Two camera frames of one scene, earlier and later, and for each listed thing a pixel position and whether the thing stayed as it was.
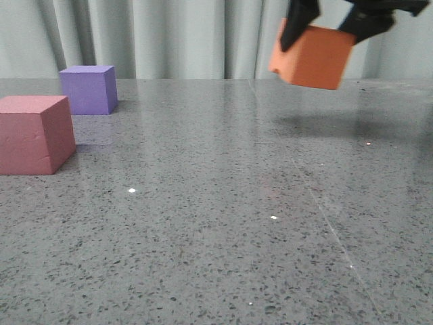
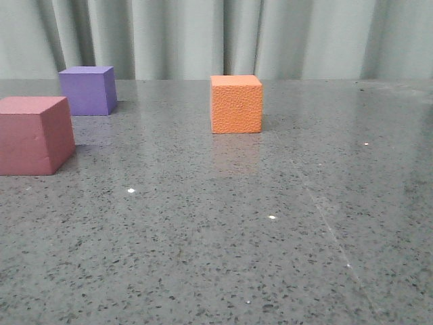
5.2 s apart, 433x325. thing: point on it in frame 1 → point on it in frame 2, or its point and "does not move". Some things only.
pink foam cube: x=36 y=134 does not move
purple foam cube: x=90 y=89 does not move
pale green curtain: x=185 y=39 does not move
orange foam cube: x=317 y=60 → x=236 y=103
